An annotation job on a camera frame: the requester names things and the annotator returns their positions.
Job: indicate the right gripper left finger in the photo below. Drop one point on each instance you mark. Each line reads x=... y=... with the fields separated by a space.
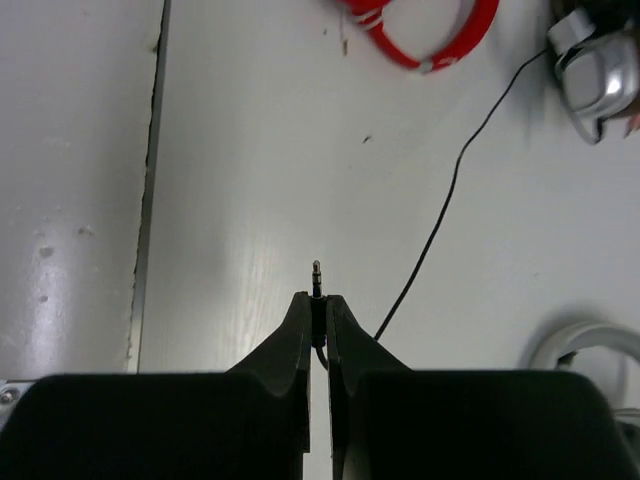
x=249 y=422

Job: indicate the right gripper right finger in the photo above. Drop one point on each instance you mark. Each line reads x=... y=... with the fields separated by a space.
x=389 y=421

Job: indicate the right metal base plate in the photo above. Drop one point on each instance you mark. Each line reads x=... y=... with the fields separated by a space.
x=11 y=392

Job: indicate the brown silver headphones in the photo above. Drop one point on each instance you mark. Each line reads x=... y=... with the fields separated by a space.
x=593 y=55

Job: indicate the red headphones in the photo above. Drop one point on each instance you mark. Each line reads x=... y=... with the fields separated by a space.
x=422 y=37

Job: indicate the white grey headphones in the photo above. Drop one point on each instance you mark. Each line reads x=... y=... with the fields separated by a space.
x=589 y=343

